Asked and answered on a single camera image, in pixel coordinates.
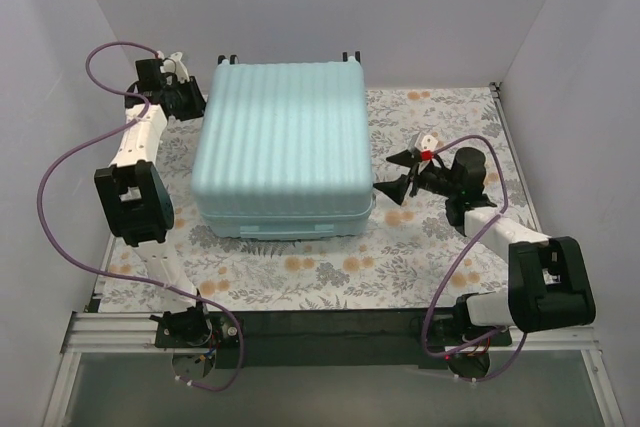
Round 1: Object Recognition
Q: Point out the light blue suitcase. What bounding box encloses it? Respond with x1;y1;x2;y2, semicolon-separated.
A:
191;53;375;241

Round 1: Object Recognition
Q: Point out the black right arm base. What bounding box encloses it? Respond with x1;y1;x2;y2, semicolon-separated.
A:
409;308;512;347

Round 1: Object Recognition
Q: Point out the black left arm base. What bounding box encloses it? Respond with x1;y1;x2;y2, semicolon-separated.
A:
149;304;244;348

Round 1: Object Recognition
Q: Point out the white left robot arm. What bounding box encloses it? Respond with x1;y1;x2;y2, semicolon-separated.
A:
94;52;206;313

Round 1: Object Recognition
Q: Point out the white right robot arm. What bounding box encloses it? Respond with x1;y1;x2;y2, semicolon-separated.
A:
374;147;596;345

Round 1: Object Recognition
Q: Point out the floral patterned table mat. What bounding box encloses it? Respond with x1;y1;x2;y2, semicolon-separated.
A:
97;86;571;312

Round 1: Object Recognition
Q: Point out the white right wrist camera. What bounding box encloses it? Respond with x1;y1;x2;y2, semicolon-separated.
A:
408;133;439;162

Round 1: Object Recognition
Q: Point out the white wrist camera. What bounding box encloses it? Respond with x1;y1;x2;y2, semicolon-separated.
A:
156;51;190;83
408;133;439;162

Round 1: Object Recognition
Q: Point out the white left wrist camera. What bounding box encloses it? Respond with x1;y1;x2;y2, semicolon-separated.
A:
156;51;190;83

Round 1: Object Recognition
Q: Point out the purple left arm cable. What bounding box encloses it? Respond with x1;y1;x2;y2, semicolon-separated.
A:
36;41;246;392

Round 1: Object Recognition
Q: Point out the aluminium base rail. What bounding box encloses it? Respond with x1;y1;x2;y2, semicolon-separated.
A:
44;310;624;426

